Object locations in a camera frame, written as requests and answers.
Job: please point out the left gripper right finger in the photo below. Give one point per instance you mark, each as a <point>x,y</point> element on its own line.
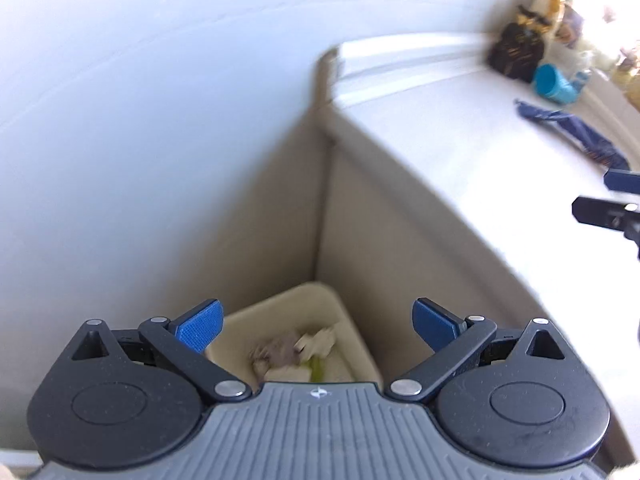
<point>457,344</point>

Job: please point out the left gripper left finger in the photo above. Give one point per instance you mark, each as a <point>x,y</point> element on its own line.
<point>179,346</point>

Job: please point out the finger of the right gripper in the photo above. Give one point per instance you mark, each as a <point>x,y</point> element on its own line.
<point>609,214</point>

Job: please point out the green cabbage leaf scrap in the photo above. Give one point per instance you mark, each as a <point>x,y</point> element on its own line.
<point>317,366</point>

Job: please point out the cream plastic trash bin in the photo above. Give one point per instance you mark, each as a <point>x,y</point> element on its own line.
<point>304,309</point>

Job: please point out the dark blue plastic wrapper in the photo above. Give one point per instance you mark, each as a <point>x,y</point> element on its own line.
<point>591,142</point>

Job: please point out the clear sanitizer bottle blue label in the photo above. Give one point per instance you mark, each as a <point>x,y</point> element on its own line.
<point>580,79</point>

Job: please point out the blue plastic cup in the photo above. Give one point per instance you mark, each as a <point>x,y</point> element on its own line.
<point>550,83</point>

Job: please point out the purple food canister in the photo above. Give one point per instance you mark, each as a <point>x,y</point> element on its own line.
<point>569,29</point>

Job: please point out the left black gold-capped bottle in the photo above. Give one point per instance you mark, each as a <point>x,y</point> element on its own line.
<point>519,48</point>

